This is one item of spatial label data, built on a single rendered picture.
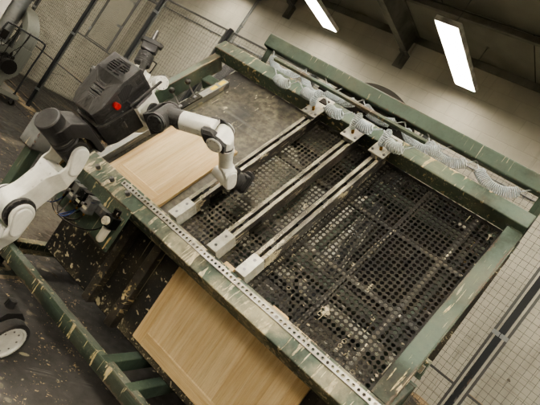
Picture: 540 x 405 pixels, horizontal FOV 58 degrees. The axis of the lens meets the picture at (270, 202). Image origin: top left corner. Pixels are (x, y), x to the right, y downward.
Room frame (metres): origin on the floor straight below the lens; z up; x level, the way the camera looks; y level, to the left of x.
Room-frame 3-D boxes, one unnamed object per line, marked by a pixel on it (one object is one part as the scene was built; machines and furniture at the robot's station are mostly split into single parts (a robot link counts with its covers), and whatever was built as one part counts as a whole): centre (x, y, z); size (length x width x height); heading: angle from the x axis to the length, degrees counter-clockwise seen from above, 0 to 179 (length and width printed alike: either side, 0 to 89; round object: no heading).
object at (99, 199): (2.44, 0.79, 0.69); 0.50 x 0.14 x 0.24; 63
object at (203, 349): (2.29, -0.21, 0.53); 0.90 x 0.02 x 0.55; 63
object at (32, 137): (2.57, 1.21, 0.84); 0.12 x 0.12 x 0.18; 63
